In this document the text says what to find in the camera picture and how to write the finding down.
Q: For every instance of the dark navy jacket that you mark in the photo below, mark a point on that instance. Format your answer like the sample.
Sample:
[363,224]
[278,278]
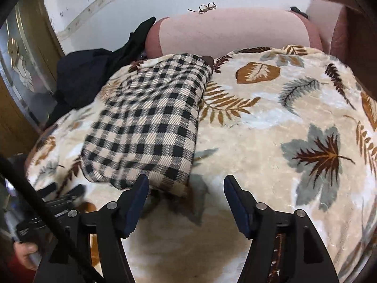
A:
[82,76]

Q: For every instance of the wooden door with glass panel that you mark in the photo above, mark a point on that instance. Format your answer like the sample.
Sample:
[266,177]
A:
[17,79]

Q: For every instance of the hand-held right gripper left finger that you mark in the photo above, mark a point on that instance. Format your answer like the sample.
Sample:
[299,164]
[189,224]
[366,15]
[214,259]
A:
[138,200]

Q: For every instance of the pink pillow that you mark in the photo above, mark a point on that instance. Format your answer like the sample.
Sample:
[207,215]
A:
[321,17]

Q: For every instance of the small black object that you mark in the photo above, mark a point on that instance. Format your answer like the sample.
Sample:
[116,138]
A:
[296,9]

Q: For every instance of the red cloth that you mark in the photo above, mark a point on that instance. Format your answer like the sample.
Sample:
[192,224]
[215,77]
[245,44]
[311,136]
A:
[20,274]

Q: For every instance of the person's left hand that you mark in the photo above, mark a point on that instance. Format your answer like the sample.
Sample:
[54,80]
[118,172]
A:
[23,249]

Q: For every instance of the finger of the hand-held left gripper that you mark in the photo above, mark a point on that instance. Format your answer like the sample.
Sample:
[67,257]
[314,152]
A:
[72,193]
[48,190]

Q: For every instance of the black beige checkered coat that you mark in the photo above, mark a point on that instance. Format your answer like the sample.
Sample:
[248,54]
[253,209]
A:
[147,118]

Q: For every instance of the leaf print blanket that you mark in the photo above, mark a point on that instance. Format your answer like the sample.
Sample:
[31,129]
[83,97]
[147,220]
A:
[265,153]

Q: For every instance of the reddish brown pillow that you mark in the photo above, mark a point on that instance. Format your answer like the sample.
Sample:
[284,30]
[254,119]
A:
[340,32]

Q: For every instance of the eyeglasses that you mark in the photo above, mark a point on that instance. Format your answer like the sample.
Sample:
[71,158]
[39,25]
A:
[203,8]

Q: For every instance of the black cloth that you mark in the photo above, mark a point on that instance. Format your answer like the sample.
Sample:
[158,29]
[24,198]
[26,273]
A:
[138,38]

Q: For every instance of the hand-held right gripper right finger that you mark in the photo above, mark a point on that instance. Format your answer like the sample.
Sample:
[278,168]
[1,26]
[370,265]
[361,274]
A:
[238,203]

